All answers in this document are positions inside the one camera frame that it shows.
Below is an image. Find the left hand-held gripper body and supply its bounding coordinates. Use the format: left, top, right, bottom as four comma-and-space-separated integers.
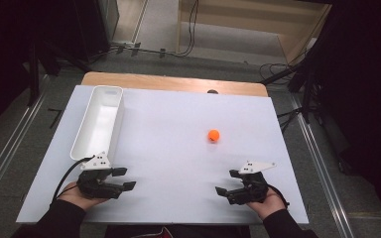
76, 151, 124, 200

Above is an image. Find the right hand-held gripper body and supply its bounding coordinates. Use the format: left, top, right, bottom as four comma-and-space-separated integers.
226, 161, 277, 205

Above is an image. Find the orange ball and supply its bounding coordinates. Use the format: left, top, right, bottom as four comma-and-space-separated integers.
207, 129, 221, 143

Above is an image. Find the white plastic bin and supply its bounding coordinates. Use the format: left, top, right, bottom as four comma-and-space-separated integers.
69, 84, 125, 163

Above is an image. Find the person's left hand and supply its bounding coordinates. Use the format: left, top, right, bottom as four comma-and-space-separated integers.
57, 182, 108, 212

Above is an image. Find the person's right hand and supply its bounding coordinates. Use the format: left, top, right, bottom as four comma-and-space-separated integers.
246, 187, 287, 221

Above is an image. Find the white board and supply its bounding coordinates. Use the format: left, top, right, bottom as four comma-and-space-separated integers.
15, 84, 310, 226

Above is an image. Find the wooden table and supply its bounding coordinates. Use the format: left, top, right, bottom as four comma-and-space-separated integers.
80, 71, 269, 98

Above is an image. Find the black metal stand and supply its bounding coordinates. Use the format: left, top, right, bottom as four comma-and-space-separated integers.
26, 41, 92, 107
261, 46, 323, 125

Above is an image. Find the dark cabinet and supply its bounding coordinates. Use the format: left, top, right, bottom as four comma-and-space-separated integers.
72, 0, 120, 62

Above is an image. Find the light wooden shelf unit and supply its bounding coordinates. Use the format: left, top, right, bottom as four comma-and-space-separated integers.
177, 0, 331, 65

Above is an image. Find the dark curtain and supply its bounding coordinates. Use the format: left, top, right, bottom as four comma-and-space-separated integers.
0, 0, 78, 137
311, 0, 381, 229

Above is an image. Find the right hand-held gripper black cable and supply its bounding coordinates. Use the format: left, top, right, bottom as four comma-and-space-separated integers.
267, 183, 291, 209

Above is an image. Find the hand-held gripper black cable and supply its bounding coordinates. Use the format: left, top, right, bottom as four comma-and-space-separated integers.
52, 156, 95, 206
267, 183, 291, 209

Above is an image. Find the left hand-held gripper black cable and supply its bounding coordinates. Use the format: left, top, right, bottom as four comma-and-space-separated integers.
52, 156, 95, 206

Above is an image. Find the metal floor rail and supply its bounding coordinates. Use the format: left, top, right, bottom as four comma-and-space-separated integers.
0, 75, 49, 214
291, 95, 356, 238

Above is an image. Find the coiled black floor cable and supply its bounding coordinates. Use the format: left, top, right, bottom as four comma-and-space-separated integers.
258, 61, 294, 84

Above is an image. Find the black floor cable with plugs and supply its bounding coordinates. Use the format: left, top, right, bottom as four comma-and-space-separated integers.
92, 41, 180, 63

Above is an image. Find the black hanging cable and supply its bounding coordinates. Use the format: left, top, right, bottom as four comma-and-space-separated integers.
178, 0, 200, 58

